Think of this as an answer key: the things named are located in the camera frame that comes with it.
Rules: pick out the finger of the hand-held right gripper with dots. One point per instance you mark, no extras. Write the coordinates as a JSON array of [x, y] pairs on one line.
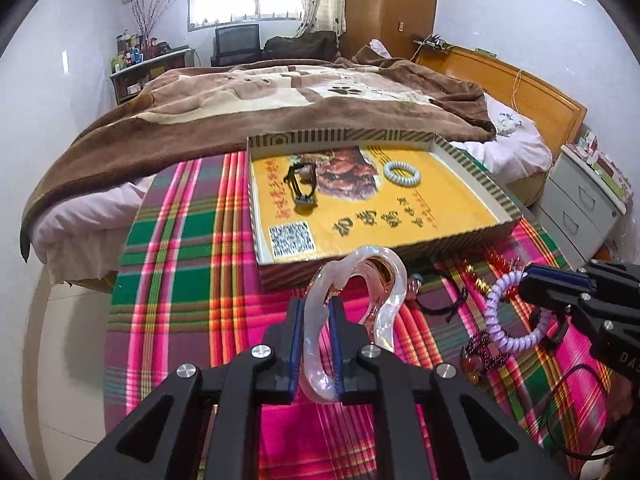
[[550, 294], [560, 276]]

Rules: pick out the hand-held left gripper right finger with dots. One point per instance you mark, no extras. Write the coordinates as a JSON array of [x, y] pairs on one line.
[[336, 345]]

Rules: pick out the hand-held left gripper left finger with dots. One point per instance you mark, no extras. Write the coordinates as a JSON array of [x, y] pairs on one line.
[[295, 345]]

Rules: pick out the clear pearlescent hair claw clip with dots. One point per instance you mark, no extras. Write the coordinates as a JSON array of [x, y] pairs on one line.
[[390, 310]]

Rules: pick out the yellow printed cardboard box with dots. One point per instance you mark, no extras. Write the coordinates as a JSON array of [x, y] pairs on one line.
[[425, 210]]

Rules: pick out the person's right hand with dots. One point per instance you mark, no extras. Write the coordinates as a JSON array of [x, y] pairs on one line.
[[625, 400]]

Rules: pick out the white nightstand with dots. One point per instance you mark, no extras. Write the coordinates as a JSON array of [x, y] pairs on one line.
[[575, 200]]

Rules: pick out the plaid tablecloth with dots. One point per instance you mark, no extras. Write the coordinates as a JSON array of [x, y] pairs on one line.
[[200, 285]]

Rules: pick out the boxes on nightstand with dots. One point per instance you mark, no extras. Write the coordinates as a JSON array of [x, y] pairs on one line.
[[602, 160]]

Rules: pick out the white flower-print pillow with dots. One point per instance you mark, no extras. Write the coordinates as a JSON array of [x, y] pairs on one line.
[[520, 135]]

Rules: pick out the wooden bed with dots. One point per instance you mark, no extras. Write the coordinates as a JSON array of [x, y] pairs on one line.
[[540, 100]]

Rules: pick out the green flat packet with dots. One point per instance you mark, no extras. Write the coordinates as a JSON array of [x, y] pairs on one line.
[[485, 51]]

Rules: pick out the brown paw-print blanket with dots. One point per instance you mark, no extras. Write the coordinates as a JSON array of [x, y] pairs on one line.
[[225, 105]]

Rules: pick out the power strip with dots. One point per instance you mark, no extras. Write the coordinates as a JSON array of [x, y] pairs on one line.
[[430, 42]]

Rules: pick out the dark brown cloth pile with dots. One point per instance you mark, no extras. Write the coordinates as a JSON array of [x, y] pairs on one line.
[[300, 45]]

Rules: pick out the black office chair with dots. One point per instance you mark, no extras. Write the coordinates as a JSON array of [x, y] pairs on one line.
[[237, 42]]

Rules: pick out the wooden wardrobe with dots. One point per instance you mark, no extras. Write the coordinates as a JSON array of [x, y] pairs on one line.
[[390, 0]]

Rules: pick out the group of bottles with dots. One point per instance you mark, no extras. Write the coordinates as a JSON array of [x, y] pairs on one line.
[[135, 52]]

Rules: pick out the window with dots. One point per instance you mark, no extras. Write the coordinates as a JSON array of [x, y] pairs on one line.
[[240, 2]]

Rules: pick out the vase of flower branches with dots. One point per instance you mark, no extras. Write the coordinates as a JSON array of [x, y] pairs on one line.
[[150, 15]]

